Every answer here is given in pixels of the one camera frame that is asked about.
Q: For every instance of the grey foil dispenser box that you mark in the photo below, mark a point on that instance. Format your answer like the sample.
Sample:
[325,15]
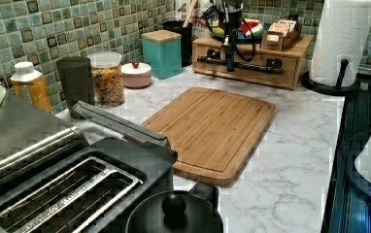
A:
[129,130]

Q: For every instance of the wooden drawer with black handle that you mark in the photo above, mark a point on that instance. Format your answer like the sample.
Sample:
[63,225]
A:
[267,68]

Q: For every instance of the orange bottle with white cap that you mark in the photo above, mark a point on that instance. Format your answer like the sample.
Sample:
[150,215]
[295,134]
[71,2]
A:
[29,85]

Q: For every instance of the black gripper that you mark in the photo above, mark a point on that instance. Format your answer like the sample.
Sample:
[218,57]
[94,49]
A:
[230,24]

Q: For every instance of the wooden tea bag box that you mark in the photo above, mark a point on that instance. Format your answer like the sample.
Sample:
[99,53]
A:
[281,35]

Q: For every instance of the clear jar of pasta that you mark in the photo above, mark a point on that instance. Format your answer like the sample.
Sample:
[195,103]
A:
[106,78]

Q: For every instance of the black toaster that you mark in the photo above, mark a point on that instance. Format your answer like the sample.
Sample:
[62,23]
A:
[92,191]

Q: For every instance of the teal canister with wooden lid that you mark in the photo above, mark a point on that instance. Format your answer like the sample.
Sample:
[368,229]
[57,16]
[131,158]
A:
[162,51]

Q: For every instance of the pink ceramic jar with lid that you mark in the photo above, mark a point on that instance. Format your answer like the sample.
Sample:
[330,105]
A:
[136,75]

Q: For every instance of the stainless steel appliance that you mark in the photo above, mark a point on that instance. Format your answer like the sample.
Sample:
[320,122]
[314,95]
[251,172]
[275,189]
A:
[31,139]

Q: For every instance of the watermelon slice toy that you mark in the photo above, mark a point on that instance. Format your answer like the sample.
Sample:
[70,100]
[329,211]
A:
[252,28]

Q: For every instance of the wooden spoon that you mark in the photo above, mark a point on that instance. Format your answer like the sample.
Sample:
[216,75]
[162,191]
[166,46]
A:
[189,13]

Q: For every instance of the paper towel roll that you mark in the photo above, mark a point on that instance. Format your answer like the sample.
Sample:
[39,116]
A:
[342,34]

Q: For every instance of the wooden drawer cabinet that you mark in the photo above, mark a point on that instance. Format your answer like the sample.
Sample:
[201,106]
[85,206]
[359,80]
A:
[298,49]

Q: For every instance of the dark grey cup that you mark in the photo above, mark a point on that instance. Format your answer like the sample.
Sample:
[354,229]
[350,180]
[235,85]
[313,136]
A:
[75,76]

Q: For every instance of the bamboo cutting board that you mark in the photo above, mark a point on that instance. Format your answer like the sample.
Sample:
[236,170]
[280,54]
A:
[214,132]

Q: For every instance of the black pot lid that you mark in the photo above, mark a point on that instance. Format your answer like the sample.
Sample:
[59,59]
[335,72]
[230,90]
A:
[176,212]

